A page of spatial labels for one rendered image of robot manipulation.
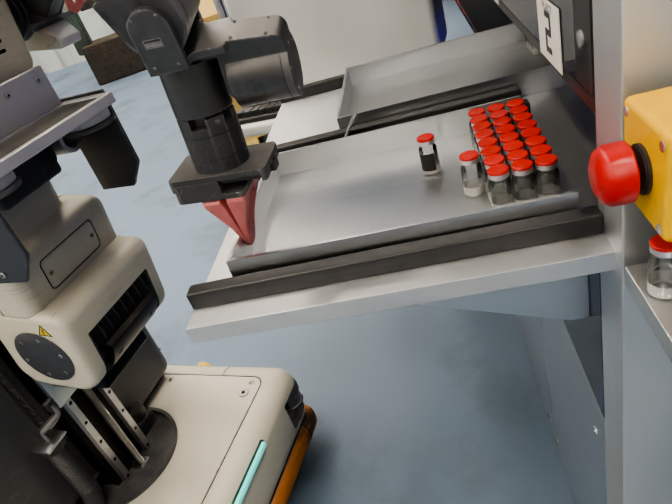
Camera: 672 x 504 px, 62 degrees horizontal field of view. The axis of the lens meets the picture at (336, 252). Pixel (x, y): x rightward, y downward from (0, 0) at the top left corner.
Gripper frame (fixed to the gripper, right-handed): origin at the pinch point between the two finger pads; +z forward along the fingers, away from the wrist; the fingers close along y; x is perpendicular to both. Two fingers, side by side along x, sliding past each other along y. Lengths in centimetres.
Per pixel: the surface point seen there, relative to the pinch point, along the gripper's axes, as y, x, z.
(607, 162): 31.2, -18.2, -12.6
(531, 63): 38, 41, 0
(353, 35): 5, 88, 1
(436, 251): 20.2, -7.6, -0.2
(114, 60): -354, 624, 95
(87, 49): -377, 616, 75
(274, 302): 4.0, -9.3, 2.4
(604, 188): 31.0, -18.6, -11.1
